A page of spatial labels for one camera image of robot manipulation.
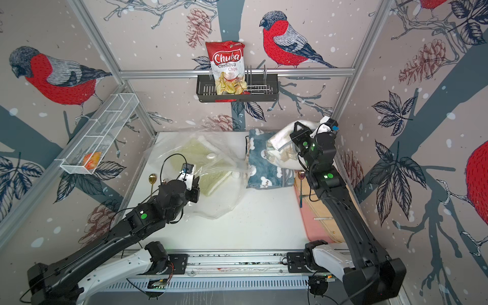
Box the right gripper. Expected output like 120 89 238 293
290 120 317 173

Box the teal bear blanket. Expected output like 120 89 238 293
246 128 295 189

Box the clear plastic vacuum bag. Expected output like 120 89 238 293
149 129 248 220

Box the pale green fleece blanket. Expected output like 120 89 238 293
174 135 236 197

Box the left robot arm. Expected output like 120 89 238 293
27 178 200 304

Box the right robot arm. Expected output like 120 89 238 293
291 119 406 304

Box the red Chuba chips bag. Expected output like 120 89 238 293
205 41 247 95

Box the gold spoon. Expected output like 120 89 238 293
148 174 158 193

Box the orange item in basket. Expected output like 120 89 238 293
82 152 102 171

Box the beige pink cutting board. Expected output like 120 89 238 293
294 171 345 243

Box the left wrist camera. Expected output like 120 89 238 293
177 163 195 191

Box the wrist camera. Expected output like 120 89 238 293
177 163 195 191
316 116 339 134

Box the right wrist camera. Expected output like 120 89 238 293
316 116 339 134

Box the black wall shelf basket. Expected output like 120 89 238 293
196 74 279 102

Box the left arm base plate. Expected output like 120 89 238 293
147 254 189 275

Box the metal dish rack wire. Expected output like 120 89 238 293
243 64 268 95

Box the white mesh wall basket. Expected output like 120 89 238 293
60 93 139 175

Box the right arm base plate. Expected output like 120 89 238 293
285 252 329 273

